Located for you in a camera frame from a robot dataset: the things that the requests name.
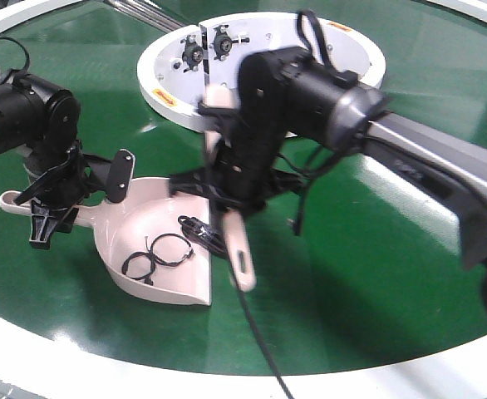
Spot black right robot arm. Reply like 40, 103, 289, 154
170, 47, 487, 311

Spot black cable with tag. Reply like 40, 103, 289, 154
176, 214, 228, 257

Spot chrome conveyor rollers top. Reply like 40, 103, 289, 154
104, 0, 186, 32

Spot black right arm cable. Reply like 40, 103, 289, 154
209, 207, 297, 399

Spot black bearing mount right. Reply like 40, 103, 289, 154
212, 24, 250, 61

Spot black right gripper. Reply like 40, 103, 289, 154
169, 101, 303, 215

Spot white outer conveyor rim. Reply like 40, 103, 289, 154
0, 1, 487, 398

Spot black bearing mount left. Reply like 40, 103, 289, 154
181, 34, 204, 73

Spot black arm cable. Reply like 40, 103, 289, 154
209, 207, 297, 399
0, 36, 32, 80

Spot small black cable loop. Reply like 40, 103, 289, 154
121, 251, 158, 286

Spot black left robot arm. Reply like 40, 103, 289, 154
0, 71, 135, 249

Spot beige hand brush black bristles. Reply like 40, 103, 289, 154
202, 84, 256, 293

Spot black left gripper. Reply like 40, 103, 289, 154
15, 140, 135, 249

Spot white inner conveyor ring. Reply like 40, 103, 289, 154
136, 12, 386, 138

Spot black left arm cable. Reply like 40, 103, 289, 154
0, 36, 32, 80

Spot beige plastic dustpan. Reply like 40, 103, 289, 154
0, 175, 213, 307

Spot black bearing mount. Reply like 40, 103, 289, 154
212, 24, 250, 61
181, 34, 204, 73

